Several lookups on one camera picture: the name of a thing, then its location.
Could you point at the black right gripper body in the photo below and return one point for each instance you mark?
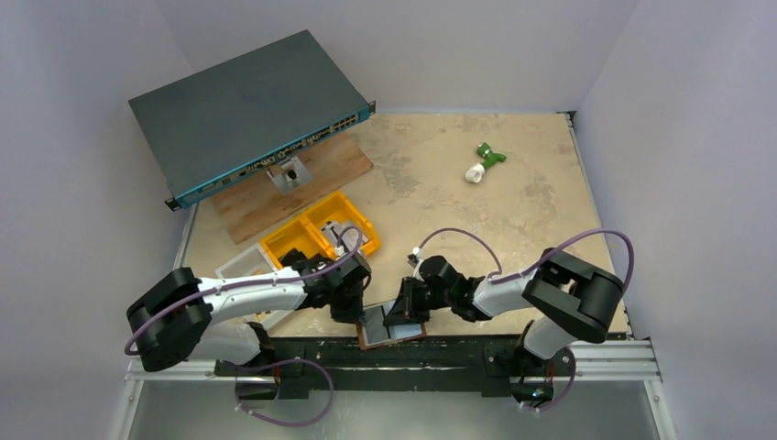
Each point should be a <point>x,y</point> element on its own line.
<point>410,298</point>

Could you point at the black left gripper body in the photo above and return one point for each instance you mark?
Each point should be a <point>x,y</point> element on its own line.
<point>347,304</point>

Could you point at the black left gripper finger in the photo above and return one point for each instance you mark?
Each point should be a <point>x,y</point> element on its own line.
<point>355,309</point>
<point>340,310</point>

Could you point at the black card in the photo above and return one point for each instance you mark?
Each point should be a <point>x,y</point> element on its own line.
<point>374,330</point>

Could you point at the brown leather card holder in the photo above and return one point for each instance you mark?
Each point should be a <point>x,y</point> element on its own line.
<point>398,333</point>

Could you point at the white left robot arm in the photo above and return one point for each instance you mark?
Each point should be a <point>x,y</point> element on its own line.
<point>175,320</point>

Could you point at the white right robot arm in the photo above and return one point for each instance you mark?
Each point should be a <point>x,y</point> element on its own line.
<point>577,300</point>

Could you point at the top silver magnetic stripe card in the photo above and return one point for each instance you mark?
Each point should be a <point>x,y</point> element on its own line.
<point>343,237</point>

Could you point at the yellow bin with black cards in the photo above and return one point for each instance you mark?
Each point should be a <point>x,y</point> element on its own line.
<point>300,234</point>

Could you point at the yellow bin with silver cards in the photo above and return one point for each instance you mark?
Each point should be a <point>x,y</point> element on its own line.
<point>336,207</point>

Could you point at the white bin with gold cards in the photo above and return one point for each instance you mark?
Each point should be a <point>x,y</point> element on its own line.
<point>251,262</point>

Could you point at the green and white plastic fitting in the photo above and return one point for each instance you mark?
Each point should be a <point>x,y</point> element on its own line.
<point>488,157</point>

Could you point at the plywood board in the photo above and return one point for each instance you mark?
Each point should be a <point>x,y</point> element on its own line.
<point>260,201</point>

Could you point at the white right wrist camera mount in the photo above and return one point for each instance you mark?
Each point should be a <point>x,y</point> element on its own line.
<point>415,257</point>

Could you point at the black metal base rail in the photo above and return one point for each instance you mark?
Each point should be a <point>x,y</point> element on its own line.
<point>491,365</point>

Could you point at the grey metal bracket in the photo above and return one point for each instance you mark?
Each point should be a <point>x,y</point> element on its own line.
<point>289,175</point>

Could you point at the grey network switch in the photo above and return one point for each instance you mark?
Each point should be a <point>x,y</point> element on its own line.
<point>222,125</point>

